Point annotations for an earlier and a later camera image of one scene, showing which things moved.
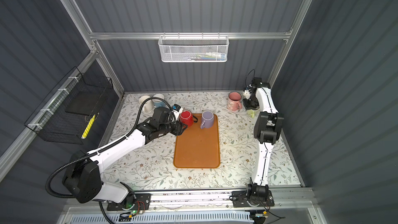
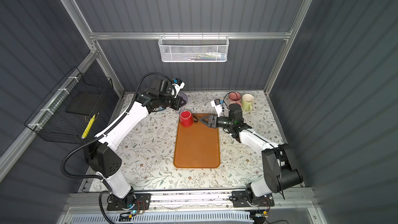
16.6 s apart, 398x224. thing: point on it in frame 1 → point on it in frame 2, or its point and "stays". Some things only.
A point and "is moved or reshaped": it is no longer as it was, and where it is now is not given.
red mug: [186, 117] stays
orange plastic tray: [196, 148] stays
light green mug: [251, 112] is moved or reshaped
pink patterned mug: [234, 102] stays
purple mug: [208, 120] is moved or reshaped
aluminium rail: [283, 199] stays
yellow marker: [87, 128] stays
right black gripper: [247, 106] → [214, 121]
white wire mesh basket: [193, 49] stays
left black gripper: [179, 129] → [177, 103]
